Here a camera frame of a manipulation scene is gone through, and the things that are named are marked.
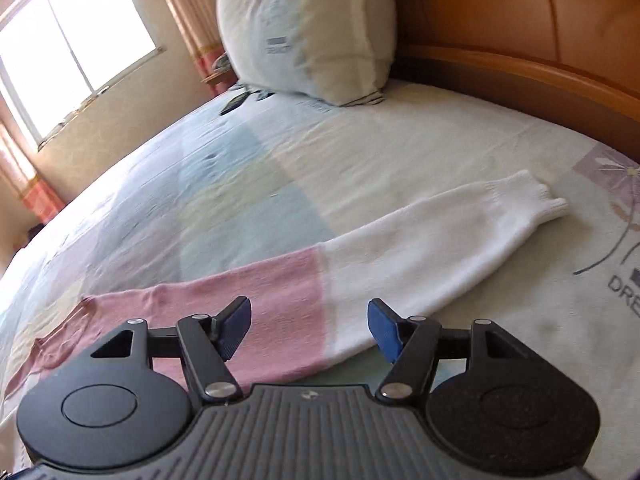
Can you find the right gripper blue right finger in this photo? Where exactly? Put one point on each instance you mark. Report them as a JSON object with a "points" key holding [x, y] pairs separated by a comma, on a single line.
{"points": [[410, 345]]}

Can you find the orange checked curtain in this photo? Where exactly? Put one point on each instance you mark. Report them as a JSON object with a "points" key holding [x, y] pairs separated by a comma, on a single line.
{"points": [[198, 29]]}

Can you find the pastel patchwork bed sheet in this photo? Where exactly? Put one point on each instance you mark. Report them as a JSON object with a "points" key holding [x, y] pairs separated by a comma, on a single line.
{"points": [[213, 193]]}

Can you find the pastel Dreamcity pillow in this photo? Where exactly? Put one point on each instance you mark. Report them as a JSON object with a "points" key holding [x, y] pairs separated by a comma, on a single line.
{"points": [[336, 51]]}

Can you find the window with white frame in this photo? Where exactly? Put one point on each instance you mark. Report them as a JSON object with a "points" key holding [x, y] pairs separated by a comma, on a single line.
{"points": [[59, 55]]}

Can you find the pink and white knit sweater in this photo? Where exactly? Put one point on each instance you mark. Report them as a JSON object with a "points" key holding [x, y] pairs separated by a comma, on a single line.
{"points": [[310, 307]]}

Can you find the wooden headboard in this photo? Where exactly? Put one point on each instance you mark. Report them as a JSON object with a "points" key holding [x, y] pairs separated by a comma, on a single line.
{"points": [[572, 62]]}

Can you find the small dark remote on bed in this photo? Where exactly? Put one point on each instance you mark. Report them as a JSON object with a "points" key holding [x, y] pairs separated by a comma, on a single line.
{"points": [[234, 103]]}

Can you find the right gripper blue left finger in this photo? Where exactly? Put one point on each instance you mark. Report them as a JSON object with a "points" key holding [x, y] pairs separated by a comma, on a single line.
{"points": [[207, 343]]}

